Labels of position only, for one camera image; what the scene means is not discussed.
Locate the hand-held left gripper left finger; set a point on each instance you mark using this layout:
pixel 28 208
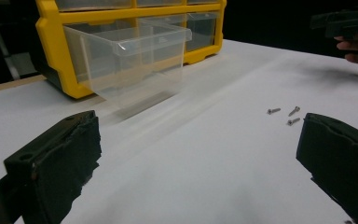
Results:
pixel 56 161

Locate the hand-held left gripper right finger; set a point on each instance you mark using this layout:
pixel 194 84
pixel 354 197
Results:
pixel 341 161

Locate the small metal screw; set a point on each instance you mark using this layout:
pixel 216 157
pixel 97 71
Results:
pixel 273 110
pixel 294 111
pixel 293 121

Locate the yellow drawer organizer cabinet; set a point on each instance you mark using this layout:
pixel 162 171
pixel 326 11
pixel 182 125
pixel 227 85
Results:
pixel 52 46

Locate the clear plastic storage drawer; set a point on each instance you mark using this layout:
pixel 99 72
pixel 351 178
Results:
pixel 130 71

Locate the grey metal stand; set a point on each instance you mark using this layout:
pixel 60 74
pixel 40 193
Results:
pixel 15 62

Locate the white table cover sheet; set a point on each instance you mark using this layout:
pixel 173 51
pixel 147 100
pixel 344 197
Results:
pixel 199 155

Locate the group of clear plastic drawers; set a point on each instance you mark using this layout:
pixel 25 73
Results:
pixel 202 31

